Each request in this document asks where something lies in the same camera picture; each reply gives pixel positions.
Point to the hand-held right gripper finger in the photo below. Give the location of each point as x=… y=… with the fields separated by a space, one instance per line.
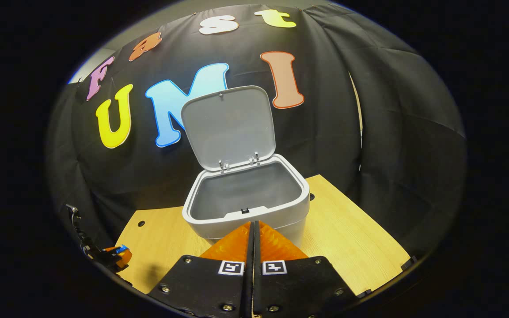
x=249 y=282
x=258 y=282

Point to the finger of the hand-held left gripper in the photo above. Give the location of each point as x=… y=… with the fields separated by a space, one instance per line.
x=87 y=247
x=119 y=261

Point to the blue paper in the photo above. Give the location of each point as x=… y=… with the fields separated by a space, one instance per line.
x=122 y=248

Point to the white desktop garbage bin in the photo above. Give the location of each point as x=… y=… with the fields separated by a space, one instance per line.
x=237 y=128

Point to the black backdrop cloth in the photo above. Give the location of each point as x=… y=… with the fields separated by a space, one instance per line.
x=325 y=132

